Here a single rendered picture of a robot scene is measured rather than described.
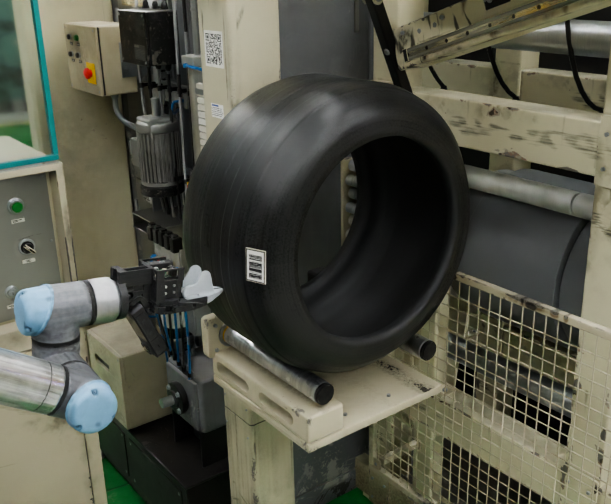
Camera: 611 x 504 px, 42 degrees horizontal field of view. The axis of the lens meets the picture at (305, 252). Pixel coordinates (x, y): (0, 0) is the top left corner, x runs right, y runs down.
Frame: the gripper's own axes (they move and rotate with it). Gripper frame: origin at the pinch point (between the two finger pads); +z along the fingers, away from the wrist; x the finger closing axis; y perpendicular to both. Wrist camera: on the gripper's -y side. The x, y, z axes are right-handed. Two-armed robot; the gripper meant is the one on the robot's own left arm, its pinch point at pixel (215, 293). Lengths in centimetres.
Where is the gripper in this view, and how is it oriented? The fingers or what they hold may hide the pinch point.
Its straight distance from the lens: 144.9
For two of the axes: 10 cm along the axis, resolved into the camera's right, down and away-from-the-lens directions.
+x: -6.0, -2.7, 7.5
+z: 8.0, -1.1, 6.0
